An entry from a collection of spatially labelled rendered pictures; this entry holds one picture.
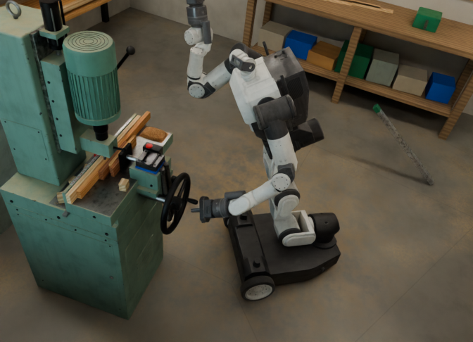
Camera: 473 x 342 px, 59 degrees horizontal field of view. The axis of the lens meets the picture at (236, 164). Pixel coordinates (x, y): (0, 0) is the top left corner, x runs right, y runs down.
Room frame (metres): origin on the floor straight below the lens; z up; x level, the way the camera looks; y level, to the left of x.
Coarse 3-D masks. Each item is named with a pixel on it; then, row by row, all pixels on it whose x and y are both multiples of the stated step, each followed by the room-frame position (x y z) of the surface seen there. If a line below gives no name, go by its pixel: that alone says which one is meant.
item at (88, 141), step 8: (88, 128) 1.36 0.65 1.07; (80, 136) 1.30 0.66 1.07; (88, 136) 1.31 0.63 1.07; (112, 136) 1.33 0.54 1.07; (88, 144) 1.29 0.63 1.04; (96, 144) 1.28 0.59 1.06; (104, 144) 1.27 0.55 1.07; (112, 144) 1.30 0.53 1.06; (96, 152) 1.28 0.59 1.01; (104, 152) 1.27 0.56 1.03; (112, 152) 1.29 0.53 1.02
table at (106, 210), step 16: (144, 128) 1.63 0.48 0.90; (160, 144) 1.52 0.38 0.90; (128, 176) 1.28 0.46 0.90; (96, 192) 1.16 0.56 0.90; (112, 192) 1.17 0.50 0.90; (128, 192) 1.18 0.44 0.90; (144, 192) 1.23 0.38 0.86; (80, 208) 1.07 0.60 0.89; (96, 208) 1.07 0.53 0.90; (112, 208) 1.08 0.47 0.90; (112, 224) 1.04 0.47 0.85
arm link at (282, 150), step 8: (288, 136) 1.29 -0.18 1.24; (272, 144) 1.26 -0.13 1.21; (280, 144) 1.26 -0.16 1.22; (288, 144) 1.27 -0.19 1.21; (272, 152) 1.26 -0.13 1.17; (280, 152) 1.25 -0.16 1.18; (288, 152) 1.26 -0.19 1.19; (280, 160) 1.24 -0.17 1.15; (288, 160) 1.24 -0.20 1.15; (296, 160) 1.27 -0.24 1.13; (280, 168) 1.23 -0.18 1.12; (288, 168) 1.23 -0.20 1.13; (272, 176) 1.23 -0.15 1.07; (280, 176) 1.21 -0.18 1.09; (288, 176) 1.22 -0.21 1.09; (272, 184) 1.21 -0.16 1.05; (280, 184) 1.21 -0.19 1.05; (288, 184) 1.20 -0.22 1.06
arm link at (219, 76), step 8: (224, 64) 1.72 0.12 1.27; (216, 72) 1.72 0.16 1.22; (224, 72) 1.70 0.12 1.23; (208, 80) 1.71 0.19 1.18; (216, 80) 1.70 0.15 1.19; (224, 80) 1.70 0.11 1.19; (192, 88) 1.69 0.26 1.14; (200, 88) 1.68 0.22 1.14; (208, 88) 1.69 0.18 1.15; (216, 88) 1.71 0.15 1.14; (200, 96) 1.68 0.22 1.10
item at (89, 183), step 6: (144, 114) 1.69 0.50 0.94; (150, 114) 1.72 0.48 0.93; (138, 120) 1.63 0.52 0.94; (144, 120) 1.66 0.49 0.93; (138, 126) 1.59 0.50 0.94; (132, 132) 1.54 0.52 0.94; (126, 138) 1.48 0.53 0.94; (120, 144) 1.43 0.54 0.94; (102, 162) 1.30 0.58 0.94; (96, 168) 1.26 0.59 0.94; (96, 174) 1.23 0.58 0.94; (90, 180) 1.18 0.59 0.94; (96, 180) 1.22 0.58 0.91; (84, 186) 1.14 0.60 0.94; (90, 186) 1.17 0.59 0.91; (78, 192) 1.11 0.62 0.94; (84, 192) 1.14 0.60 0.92
